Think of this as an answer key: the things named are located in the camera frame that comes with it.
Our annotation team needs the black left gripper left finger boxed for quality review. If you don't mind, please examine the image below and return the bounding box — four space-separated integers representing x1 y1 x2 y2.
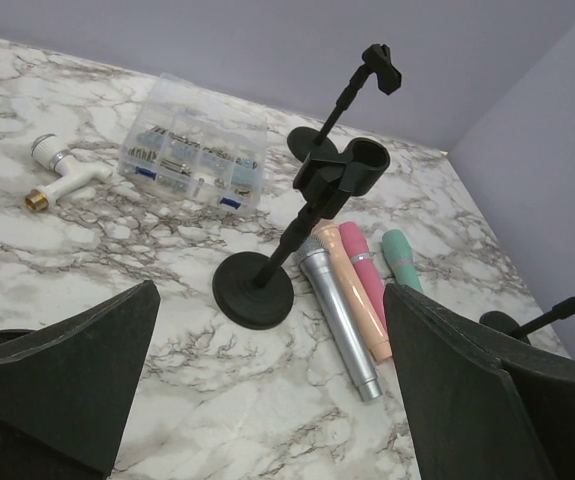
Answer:
0 280 160 479

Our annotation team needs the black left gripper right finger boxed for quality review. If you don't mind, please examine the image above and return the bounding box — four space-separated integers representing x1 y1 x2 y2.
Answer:
383 283 575 479

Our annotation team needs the black shock mount stand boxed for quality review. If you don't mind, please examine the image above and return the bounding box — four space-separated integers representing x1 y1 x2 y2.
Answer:
479 296 575 344

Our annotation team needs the teal microphone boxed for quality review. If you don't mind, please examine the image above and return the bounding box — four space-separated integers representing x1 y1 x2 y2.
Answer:
381 229 423 293

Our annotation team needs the pink microphone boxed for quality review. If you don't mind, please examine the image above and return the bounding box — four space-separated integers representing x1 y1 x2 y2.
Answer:
339 222 388 332

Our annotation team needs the silver condenser microphone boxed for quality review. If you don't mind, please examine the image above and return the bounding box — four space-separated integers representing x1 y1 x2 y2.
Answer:
294 235 382 402

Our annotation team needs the beige microphone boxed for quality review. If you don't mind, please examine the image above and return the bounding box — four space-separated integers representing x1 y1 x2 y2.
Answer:
313 219 392 364

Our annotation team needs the black desk mic stand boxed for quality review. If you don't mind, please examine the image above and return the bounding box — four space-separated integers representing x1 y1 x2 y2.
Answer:
212 137 390 330
287 44 402 162

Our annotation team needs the small white cylinder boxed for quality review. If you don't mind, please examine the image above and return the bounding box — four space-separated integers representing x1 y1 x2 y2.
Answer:
24 133 113 212

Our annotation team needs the clear plastic parts box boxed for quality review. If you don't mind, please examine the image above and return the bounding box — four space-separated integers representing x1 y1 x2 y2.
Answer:
118 74 267 215

